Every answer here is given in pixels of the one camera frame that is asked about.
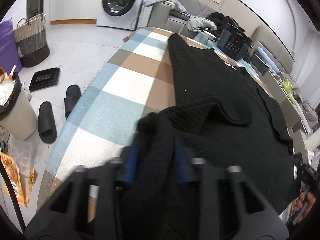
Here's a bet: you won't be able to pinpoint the black knit sweater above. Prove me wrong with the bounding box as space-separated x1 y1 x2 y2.
112 32 304 240

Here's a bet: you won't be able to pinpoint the person's right hand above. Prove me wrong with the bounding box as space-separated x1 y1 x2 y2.
292 186 318 224

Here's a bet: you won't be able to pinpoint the checkered tablecloth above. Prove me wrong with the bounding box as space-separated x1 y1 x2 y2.
37 26 296 223

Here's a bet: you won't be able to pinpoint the black slipper near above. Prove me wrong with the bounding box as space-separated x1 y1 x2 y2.
38 101 57 144

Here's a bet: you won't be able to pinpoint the black slipper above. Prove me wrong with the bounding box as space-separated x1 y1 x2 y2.
38 101 57 144
64 85 81 119

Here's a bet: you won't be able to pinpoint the black slipper far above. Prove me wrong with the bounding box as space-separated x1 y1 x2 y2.
64 85 81 119

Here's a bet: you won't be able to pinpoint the green toy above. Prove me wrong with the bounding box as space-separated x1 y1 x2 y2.
282 77 294 102

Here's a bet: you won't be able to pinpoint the orange snack bag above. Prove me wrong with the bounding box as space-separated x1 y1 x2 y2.
1 152 36 207

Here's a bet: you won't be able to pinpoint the beige trash bin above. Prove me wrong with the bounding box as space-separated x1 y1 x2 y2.
1 73 37 141

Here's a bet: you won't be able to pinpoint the black electric pressure cooker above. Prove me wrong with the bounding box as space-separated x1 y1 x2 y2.
217 23 252 61

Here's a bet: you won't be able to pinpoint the grey sofa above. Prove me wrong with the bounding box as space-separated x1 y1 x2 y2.
148 0 219 38

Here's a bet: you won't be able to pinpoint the white washing machine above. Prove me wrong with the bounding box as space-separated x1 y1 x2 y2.
97 0 143 31

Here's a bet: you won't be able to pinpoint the purple bag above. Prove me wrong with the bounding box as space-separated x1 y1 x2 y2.
0 20 22 73

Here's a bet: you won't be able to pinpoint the woven laundry basket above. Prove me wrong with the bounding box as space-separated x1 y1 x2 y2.
14 11 50 68

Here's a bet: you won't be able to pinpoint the white kitchen cabinets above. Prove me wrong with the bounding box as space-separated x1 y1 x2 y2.
49 0 101 24

